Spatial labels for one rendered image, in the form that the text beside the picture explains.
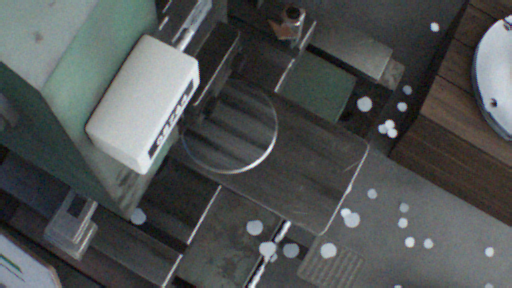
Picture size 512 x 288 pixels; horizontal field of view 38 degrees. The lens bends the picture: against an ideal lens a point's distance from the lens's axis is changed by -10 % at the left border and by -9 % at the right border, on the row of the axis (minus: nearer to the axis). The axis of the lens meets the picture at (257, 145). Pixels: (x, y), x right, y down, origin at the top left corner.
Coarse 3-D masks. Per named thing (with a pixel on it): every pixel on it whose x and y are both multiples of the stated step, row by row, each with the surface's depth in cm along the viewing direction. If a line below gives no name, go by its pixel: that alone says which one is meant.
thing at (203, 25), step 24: (168, 0) 65; (192, 0) 72; (216, 0) 81; (192, 24) 76; (216, 24) 86; (192, 48) 82; (216, 48) 85; (240, 48) 89; (216, 72) 85; (192, 96) 84; (216, 96) 92; (192, 120) 89
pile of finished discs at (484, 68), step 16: (496, 32) 152; (480, 48) 151; (496, 48) 151; (480, 64) 150; (496, 64) 150; (480, 80) 149; (496, 80) 149; (480, 96) 149; (496, 96) 148; (496, 112) 147; (496, 128) 148
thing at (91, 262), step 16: (0, 192) 118; (0, 208) 117; (16, 208) 115; (0, 224) 173; (16, 224) 115; (32, 224) 115; (48, 256) 172; (64, 256) 114; (96, 256) 114; (64, 272) 171; (96, 272) 113; (112, 272) 114; (128, 272) 114
